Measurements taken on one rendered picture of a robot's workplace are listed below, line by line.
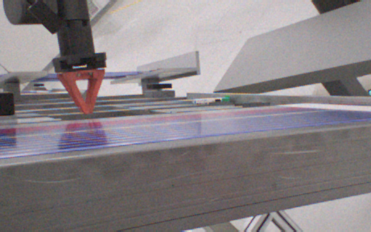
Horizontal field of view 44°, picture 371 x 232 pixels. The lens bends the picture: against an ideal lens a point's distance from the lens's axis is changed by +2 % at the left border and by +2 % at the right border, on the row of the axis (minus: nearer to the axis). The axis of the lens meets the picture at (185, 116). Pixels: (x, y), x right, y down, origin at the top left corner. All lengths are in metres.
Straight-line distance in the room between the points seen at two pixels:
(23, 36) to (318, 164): 8.22
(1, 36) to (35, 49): 0.57
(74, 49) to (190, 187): 0.48
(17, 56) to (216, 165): 8.18
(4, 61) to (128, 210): 8.16
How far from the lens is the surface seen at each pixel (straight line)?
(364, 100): 0.68
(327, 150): 0.40
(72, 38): 0.76
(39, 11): 0.65
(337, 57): 1.08
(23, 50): 8.50
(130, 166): 0.30
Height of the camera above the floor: 1.13
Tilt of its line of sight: 23 degrees down
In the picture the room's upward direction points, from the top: 44 degrees counter-clockwise
